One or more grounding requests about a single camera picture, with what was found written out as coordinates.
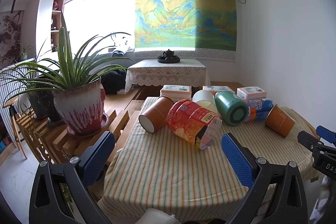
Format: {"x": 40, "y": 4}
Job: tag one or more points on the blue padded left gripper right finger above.
{"x": 241, "y": 160}

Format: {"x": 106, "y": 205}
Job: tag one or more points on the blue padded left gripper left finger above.
{"x": 94, "y": 158}

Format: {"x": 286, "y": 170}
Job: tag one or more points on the white plastic cup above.
{"x": 206, "y": 100}

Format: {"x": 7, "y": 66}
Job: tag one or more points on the green insulated cup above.
{"x": 232, "y": 109}

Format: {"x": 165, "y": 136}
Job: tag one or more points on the orange paper cup right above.
{"x": 279, "y": 121}

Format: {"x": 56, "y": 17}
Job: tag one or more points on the orange paper cup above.
{"x": 155, "y": 116}
{"x": 279, "y": 121}

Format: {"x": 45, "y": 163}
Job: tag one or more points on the orange paper cup left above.
{"x": 155, "y": 116}

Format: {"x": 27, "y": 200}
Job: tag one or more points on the wooden slatted plant stand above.
{"x": 56, "y": 145}

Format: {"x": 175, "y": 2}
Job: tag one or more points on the blue orange drink can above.
{"x": 258, "y": 109}

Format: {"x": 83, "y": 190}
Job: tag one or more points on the red white plant pot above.
{"x": 82, "y": 109}

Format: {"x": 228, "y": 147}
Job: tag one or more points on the striped tablecloth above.
{"x": 165, "y": 172}

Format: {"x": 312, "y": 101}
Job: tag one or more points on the orange tissue pack right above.
{"x": 251, "y": 93}

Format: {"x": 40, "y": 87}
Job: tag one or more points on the orange tissue pack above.
{"x": 176, "y": 92}
{"x": 251, "y": 93}
{"x": 214, "y": 89}

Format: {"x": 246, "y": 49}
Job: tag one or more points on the red plastic snack jar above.
{"x": 194, "y": 123}

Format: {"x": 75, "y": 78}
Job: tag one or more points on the dark plant pot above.
{"x": 43, "y": 102}

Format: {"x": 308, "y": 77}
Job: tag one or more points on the orange tissue pack middle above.
{"x": 214, "y": 89}

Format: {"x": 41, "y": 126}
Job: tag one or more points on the black bag on floor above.
{"x": 114, "y": 81}

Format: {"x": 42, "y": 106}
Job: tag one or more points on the orange tissue pack left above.
{"x": 176, "y": 92}

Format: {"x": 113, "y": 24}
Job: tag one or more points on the green spider plant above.
{"x": 69, "y": 71}

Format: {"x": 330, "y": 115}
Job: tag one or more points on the lace covered low table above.
{"x": 149, "y": 72}

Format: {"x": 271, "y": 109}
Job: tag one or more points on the black teapot set tray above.
{"x": 168, "y": 57}

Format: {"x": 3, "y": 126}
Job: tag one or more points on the green landscape roller blind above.
{"x": 200, "y": 24}

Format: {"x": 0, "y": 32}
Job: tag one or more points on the ink painting wall scroll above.
{"x": 11, "y": 24}

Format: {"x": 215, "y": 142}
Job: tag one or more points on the white wall shelf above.
{"x": 47, "y": 28}

